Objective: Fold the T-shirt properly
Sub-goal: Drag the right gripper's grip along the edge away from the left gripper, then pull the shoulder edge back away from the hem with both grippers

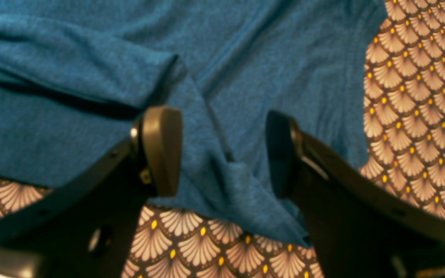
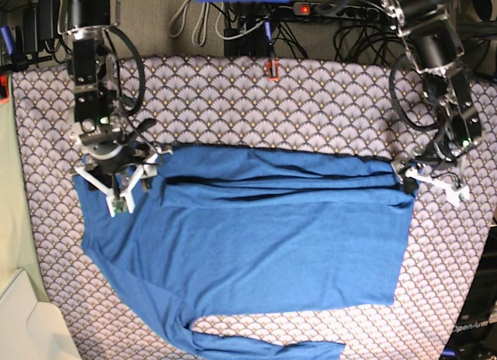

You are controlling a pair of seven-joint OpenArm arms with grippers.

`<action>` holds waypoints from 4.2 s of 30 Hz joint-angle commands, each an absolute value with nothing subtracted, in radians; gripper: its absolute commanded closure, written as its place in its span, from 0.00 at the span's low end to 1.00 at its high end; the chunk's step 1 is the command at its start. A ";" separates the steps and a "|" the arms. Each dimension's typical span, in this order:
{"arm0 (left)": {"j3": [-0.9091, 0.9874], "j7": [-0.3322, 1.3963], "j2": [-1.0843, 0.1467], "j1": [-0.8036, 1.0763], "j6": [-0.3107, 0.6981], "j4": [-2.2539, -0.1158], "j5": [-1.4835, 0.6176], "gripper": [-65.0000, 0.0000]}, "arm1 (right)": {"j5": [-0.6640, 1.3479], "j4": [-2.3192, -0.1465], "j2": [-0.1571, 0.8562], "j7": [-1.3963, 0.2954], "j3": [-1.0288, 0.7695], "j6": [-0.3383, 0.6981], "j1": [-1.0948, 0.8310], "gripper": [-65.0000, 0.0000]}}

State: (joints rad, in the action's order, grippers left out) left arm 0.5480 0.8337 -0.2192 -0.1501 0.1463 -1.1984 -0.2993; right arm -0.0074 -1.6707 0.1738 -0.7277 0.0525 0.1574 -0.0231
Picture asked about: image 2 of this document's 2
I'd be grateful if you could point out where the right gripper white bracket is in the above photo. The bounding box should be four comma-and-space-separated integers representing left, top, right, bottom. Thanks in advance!
71, 150, 172, 217

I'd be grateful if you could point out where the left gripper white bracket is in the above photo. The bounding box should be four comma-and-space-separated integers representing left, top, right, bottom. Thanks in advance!
391, 160, 470, 207

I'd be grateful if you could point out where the blue long-sleeve T-shirt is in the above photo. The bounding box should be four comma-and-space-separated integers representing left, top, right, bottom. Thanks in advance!
74, 146, 415, 359

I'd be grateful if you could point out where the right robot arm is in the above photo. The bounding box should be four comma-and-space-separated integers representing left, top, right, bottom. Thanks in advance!
57, 0, 165, 216

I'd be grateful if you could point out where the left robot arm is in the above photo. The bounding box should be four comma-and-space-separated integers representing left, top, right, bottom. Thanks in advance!
380, 0, 484, 206

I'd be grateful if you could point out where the patterned fan-motif tablecloth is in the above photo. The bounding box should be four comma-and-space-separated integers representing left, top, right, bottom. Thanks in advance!
12, 57, 496, 359

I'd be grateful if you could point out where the red clamp left edge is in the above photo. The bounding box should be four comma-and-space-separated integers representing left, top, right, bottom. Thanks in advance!
0, 74, 10, 104

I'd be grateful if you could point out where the black OpenArm case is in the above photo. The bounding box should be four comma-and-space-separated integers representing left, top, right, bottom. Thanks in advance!
440, 227, 496, 359

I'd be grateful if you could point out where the red black table clamp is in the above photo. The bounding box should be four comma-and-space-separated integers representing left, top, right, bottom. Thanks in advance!
266, 57, 280, 81

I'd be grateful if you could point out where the black adapter top left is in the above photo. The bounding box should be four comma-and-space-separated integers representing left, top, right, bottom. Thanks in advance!
22, 0, 60, 54

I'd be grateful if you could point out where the white plastic bin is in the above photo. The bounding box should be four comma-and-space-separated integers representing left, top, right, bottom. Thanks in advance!
1, 268, 81, 359

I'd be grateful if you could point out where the grey looped cable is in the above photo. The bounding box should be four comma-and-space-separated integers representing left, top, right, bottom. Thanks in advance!
169, 0, 213, 47

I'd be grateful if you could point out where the black power strip red switch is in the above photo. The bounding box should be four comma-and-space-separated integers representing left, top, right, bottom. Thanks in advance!
290, 2, 381, 22

